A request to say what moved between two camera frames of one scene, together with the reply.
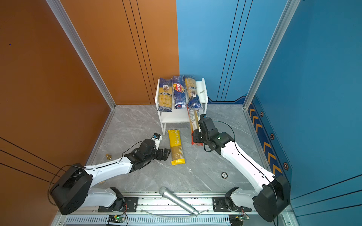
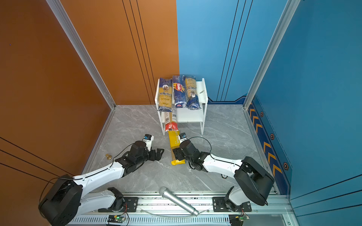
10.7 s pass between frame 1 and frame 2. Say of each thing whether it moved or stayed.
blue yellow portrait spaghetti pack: stayed
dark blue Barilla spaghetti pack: stayed
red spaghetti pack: moved
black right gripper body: moved
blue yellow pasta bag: stayed
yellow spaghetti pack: stayed
